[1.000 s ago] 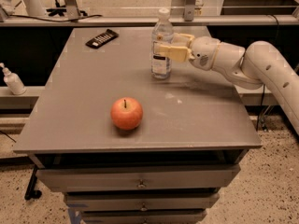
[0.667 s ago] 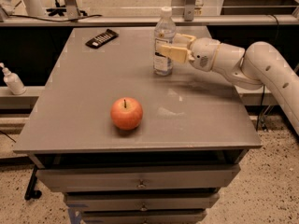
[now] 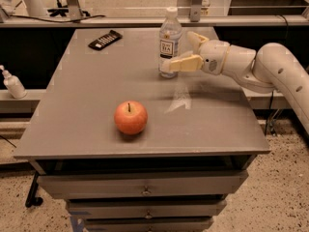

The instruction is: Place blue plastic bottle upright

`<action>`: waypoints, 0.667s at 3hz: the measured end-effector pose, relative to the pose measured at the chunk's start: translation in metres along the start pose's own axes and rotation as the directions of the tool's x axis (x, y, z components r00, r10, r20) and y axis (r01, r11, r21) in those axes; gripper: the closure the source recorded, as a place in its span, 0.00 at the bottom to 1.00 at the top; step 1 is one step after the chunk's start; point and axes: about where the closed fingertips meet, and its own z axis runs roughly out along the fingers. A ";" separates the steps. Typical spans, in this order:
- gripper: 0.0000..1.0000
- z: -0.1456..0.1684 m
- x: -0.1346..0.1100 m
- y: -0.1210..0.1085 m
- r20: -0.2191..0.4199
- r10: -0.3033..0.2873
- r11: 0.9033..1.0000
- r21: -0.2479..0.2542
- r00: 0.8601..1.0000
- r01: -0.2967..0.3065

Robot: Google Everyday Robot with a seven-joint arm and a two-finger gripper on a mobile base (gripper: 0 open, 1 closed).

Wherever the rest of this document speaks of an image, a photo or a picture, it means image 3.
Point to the top grey drawer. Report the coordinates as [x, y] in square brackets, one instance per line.
[142, 184]

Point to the grey metal post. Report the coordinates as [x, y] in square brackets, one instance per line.
[195, 10]

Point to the bottom grey drawer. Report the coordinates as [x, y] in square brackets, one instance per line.
[168, 224]

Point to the middle grey drawer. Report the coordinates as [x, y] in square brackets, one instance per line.
[147, 209]

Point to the grey drawer cabinet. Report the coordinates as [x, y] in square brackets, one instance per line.
[130, 151]

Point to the red apple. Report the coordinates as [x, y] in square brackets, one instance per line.
[130, 117]

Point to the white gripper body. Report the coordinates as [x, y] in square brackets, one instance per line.
[213, 57]

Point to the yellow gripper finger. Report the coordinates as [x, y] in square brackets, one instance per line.
[191, 63]
[196, 40]

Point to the white pump dispenser bottle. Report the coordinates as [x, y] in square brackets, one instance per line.
[13, 84]

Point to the grey drawer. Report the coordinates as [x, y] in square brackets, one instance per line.
[168, 224]
[142, 184]
[147, 209]

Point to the grey metal rail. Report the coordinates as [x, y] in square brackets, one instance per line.
[20, 21]

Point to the clear blue plastic bottle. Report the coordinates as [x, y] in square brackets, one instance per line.
[170, 34]

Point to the black remote control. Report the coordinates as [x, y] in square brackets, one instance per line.
[105, 40]

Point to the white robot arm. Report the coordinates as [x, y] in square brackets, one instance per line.
[272, 67]

